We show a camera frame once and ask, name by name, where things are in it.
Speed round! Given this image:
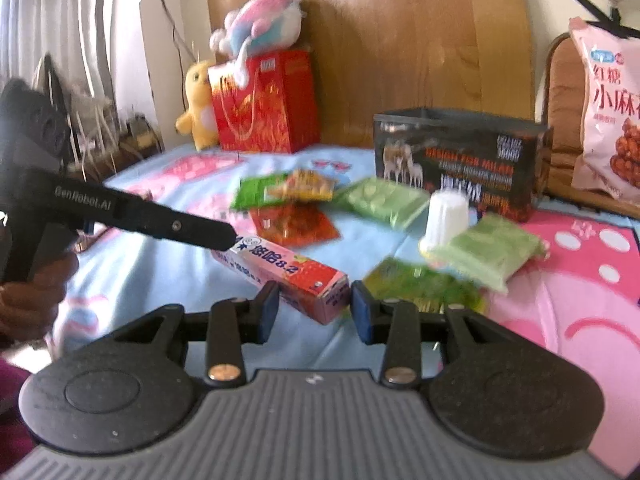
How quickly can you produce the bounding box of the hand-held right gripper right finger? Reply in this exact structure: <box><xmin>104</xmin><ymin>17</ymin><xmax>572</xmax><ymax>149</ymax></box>
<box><xmin>351</xmin><ymin>280</ymin><xmax>523</xmax><ymax>387</ymax></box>

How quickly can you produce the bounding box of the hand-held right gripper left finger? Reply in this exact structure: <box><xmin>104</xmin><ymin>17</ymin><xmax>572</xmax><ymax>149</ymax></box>
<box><xmin>105</xmin><ymin>281</ymin><xmax>281</xmax><ymax>388</ymax></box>

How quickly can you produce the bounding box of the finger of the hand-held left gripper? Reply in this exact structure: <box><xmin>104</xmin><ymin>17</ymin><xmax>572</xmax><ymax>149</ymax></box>
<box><xmin>107</xmin><ymin>187</ymin><xmax>237</xmax><ymax>252</ymax></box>

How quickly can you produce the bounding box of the long pink candy box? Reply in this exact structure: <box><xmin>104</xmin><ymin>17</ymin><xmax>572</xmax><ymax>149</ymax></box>
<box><xmin>212</xmin><ymin>235</ymin><xmax>351</xmax><ymax>325</ymax></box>

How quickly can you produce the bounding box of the green printed snack packet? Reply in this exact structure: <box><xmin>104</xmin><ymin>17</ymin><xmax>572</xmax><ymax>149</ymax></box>
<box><xmin>362</xmin><ymin>257</ymin><xmax>488</xmax><ymax>314</ymax></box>

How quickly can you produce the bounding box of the white jelly cup yellow lid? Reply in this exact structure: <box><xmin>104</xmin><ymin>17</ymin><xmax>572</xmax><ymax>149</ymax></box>
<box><xmin>419</xmin><ymin>190</ymin><xmax>471</xmax><ymax>262</ymax></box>

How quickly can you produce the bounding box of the black box with sheep print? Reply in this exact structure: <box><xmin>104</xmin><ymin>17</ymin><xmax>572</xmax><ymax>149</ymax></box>
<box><xmin>374</xmin><ymin>107</ymin><xmax>553</xmax><ymax>224</ymax></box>

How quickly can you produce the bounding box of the person's left hand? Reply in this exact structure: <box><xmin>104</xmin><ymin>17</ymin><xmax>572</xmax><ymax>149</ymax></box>
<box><xmin>0</xmin><ymin>252</ymin><xmax>81</xmax><ymax>346</ymax></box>

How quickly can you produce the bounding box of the dark green snack packet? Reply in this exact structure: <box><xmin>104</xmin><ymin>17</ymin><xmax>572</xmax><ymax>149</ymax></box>
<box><xmin>230</xmin><ymin>172</ymin><xmax>291</xmax><ymax>212</ymax></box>

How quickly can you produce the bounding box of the red translucent snack packet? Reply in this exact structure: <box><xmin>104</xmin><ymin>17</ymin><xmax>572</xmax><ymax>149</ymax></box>
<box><xmin>249</xmin><ymin>202</ymin><xmax>342</xmax><ymax>249</ymax></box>

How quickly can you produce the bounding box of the light green leaf-print packet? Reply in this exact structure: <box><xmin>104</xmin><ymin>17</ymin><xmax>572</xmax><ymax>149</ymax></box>
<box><xmin>339</xmin><ymin>177</ymin><xmax>432</xmax><ymax>231</ymax></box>
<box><xmin>439</xmin><ymin>212</ymin><xmax>549</xmax><ymax>295</ymax></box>

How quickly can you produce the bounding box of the yellow plush toy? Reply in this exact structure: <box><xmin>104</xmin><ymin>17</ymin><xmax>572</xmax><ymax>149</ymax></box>
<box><xmin>175</xmin><ymin>60</ymin><xmax>222</xmax><ymax>152</ymax></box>

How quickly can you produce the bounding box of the orange yellow snack packet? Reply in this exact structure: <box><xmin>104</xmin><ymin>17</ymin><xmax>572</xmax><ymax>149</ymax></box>
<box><xmin>270</xmin><ymin>169</ymin><xmax>337</xmax><ymax>204</ymax></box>

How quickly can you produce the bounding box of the red gift bag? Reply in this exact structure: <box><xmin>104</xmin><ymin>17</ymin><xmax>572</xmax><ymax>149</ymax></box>
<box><xmin>207</xmin><ymin>50</ymin><xmax>322</xmax><ymax>156</ymax></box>

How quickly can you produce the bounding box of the white curtain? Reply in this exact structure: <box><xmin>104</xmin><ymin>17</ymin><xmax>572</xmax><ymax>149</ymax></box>
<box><xmin>0</xmin><ymin>0</ymin><xmax>168</xmax><ymax>161</ymax></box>

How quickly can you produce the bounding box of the printed cartoon blanket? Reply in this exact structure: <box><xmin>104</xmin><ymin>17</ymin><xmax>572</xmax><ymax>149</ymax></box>
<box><xmin>47</xmin><ymin>142</ymin><xmax>640</xmax><ymax>478</ymax></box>

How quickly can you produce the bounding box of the pink and blue plush toy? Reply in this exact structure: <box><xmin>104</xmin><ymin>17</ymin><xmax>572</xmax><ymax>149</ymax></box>
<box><xmin>209</xmin><ymin>0</ymin><xmax>307</xmax><ymax>86</ymax></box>

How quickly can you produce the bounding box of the maroon clothing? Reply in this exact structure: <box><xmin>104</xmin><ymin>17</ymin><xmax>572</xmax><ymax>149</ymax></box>
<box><xmin>0</xmin><ymin>355</ymin><xmax>37</xmax><ymax>478</ymax></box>

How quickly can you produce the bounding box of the wooden headboard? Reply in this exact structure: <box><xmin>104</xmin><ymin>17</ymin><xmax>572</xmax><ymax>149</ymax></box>
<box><xmin>205</xmin><ymin>0</ymin><xmax>537</xmax><ymax>161</ymax></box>

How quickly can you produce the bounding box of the chair with brown cushion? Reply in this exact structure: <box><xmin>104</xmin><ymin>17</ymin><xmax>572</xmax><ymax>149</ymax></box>
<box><xmin>542</xmin><ymin>34</ymin><xmax>640</xmax><ymax>219</ymax></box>

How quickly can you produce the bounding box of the large pink snack bag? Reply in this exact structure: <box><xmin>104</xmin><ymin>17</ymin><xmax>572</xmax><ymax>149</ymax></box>
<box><xmin>569</xmin><ymin>16</ymin><xmax>640</xmax><ymax>207</ymax></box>

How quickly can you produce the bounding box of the black tape cross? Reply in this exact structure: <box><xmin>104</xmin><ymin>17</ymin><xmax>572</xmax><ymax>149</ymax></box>
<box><xmin>572</xmin><ymin>0</ymin><xmax>640</xmax><ymax>39</ymax></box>

